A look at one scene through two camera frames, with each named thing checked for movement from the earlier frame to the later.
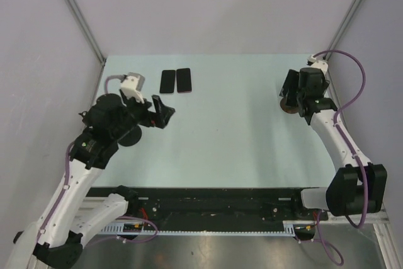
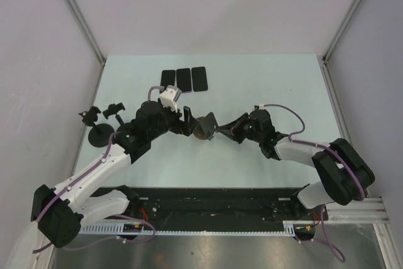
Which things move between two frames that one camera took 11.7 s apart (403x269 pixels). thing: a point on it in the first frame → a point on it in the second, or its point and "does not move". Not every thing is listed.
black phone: [290, 89] → [199, 79]
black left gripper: [160, 117] → [185, 128]
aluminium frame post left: [78, 13] does not move
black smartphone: [167, 85] does not move
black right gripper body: [298, 95] → [245, 130]
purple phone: [184, 80] does not move
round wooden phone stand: [288, 109] → [206, 126]
